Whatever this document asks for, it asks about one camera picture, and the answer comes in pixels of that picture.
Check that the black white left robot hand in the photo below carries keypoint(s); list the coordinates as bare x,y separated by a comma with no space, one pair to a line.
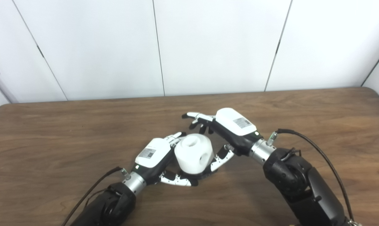
153,152

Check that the round white piece with holes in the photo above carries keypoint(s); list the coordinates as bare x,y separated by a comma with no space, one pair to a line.
189,160

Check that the black flanged holder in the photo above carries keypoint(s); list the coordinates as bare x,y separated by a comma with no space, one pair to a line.
203,177

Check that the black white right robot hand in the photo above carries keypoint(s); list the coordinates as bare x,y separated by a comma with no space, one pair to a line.
234,124

